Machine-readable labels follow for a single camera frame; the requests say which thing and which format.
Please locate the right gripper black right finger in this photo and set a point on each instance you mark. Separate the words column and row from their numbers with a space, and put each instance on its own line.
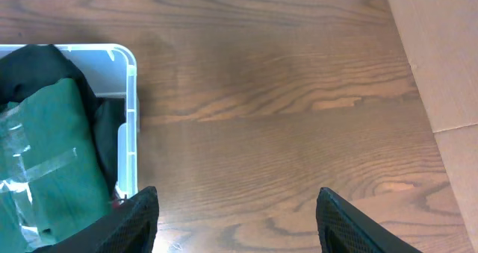
column 342, row 228

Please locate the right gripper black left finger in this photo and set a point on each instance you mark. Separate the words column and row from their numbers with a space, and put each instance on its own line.
column 130, row 228

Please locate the dark green garment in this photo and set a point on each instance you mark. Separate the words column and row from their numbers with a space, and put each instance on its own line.
column 51, row 183

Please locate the black garment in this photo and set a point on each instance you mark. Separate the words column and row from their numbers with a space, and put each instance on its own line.
column 32, row 67

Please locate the clear plastic storage container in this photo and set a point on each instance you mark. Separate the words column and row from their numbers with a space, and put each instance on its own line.
column 111, row 72

